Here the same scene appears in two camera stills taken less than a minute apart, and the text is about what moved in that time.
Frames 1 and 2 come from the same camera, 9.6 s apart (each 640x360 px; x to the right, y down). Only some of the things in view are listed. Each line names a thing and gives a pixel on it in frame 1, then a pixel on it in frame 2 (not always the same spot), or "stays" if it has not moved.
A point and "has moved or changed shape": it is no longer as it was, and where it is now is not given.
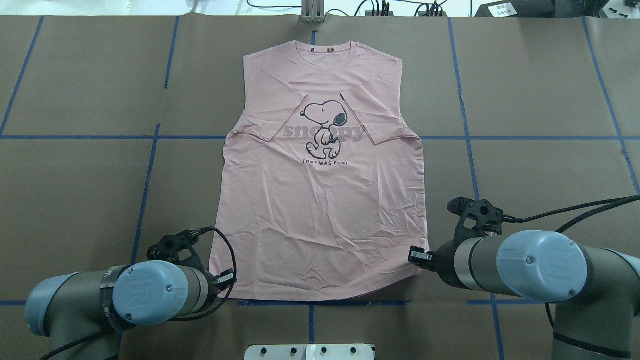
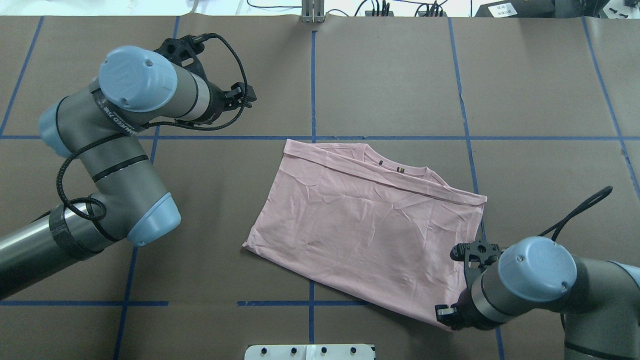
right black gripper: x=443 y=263 -> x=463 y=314
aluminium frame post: x=313 y=11 stays
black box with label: x=532 y=8 stays
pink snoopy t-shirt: x=323 y=188 has moved or changed shape
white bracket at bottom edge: x=309 y=352 stays
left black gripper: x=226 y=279 -> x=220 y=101
